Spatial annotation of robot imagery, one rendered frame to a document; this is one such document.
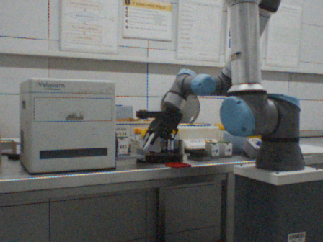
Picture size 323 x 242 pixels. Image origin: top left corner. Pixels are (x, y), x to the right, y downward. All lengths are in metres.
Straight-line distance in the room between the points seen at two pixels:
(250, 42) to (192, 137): 0.73
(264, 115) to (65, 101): 0.61
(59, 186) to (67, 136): 0.16
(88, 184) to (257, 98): 0.58
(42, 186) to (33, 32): 0.90
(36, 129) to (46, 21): 0.80
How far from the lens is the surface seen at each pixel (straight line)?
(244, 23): 1.11
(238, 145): 1.65
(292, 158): 1.17
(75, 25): 1.89
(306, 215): 1.20
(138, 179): 1.26
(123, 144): 1.28
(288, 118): 1.15
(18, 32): 1.84
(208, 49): 2.19
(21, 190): 1.16
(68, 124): 1.20
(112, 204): 1.99
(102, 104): 1.23
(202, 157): 1.46
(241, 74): 1.09
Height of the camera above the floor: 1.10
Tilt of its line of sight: 3 degrees down
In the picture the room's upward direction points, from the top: 1 degrees clockwise
